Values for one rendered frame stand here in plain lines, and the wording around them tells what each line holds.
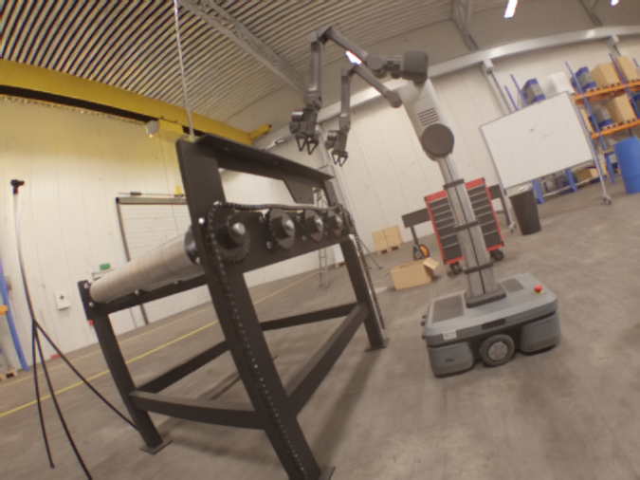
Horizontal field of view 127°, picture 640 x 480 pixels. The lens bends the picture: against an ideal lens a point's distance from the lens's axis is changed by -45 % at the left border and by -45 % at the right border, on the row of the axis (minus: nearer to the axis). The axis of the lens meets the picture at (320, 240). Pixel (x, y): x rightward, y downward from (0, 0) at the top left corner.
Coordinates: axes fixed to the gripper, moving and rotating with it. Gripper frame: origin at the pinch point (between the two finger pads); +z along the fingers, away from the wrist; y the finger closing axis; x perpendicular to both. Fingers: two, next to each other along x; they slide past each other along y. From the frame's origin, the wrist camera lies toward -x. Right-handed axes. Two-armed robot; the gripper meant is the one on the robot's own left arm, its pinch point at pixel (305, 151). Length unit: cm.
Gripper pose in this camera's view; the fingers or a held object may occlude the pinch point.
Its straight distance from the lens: 141.3
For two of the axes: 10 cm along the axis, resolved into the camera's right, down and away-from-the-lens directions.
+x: 9.0, 2.3, -3.8
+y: -4.1, 1.0, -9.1
